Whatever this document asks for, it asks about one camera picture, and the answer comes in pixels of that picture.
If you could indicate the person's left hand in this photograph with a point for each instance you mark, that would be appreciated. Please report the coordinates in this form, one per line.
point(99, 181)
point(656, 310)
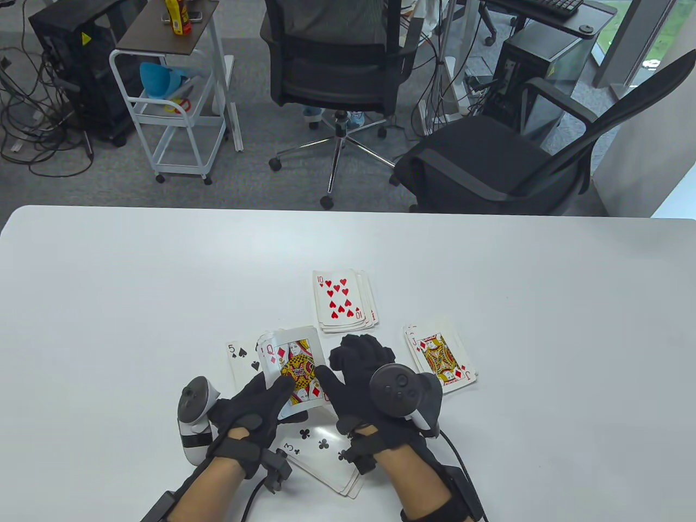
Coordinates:
point(250, 424)

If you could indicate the person's right hand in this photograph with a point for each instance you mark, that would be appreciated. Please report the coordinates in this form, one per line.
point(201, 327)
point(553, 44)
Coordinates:
point(353, 397)

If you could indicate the five of spades playing card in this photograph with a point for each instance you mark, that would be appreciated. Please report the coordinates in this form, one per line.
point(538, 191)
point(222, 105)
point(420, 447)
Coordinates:
point(236, 361)

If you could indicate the three of clubs playing card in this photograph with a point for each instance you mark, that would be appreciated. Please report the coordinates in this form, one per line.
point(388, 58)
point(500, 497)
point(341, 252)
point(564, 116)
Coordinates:
point(310, 459)

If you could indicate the queen of diamonds playing card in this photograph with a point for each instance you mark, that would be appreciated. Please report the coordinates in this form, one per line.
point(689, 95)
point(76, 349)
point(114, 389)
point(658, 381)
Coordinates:
point(296, 348)

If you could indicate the deck of playing cards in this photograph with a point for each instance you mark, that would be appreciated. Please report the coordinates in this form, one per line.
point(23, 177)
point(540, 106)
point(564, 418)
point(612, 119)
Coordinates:
point(261, 342)

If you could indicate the pile of club playing cards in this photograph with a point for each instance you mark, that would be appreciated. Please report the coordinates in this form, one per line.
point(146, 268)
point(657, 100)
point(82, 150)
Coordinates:
point(350, 489)

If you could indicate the pile of heart playing cards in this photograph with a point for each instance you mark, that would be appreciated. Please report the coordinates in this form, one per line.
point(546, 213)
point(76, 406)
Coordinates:
point(371, 304)

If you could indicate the jack of diamonds playing card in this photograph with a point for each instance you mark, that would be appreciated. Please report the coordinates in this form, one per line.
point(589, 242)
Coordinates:
point(440, 356)

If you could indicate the ten of hearts playing card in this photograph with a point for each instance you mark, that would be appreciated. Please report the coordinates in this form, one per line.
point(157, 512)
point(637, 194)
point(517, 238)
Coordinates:
point(350, 283)

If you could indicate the pile of diamond playing cards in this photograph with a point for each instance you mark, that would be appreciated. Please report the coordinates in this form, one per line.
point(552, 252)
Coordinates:
point(472, 380)

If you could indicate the person's right forearm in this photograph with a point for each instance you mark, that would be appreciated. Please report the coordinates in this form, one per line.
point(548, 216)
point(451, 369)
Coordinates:
point(413, 484)

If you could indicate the person's left forearm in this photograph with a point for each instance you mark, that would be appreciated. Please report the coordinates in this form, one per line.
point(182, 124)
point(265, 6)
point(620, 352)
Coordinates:
point(209, 492)

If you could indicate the grey white VR controller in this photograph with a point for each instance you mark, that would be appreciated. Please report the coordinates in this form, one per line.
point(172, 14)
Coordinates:
point(397, 389)
point(194, 439)

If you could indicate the black mesh office chair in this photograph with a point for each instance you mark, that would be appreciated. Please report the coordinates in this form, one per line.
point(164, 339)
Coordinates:
point(473, 157)
point(326, 76)

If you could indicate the white rolling cart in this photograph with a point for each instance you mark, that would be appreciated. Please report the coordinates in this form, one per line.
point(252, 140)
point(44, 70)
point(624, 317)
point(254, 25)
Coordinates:
point(179, 117)
point(157, 30)

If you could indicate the white power strip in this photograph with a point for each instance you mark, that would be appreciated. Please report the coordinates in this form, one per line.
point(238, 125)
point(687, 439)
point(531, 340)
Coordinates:
point(474, 92)

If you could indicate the blue plastic funnel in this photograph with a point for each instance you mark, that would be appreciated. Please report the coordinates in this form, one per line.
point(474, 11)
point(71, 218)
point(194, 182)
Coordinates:
point(155, 81)

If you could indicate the white desk leg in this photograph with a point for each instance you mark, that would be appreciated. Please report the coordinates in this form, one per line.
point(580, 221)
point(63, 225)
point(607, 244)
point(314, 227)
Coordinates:
point(462, 32)

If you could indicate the black glass computer tower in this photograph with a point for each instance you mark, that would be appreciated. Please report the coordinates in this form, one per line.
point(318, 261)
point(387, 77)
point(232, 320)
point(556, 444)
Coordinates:
point(533, 60)

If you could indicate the dark smartphone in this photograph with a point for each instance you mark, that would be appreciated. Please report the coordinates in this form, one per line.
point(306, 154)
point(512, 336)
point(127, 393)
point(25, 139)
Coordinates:
point(194, 16)

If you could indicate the yellow box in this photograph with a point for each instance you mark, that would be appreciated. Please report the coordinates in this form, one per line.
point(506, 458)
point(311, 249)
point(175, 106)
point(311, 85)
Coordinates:
point(175, 19)

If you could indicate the black keyboard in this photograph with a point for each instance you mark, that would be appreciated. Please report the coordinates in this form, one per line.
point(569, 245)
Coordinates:
point(544, 5)

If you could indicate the black desk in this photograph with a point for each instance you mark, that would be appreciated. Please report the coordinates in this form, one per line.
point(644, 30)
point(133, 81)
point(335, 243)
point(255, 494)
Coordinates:
point(598, 13)

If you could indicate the glass window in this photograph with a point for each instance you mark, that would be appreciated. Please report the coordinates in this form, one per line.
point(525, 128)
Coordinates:
point(669, 32)

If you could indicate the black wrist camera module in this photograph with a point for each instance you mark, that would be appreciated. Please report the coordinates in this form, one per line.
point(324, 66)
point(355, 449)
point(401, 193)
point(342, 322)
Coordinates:
point(359, 457)
point(276, 470)

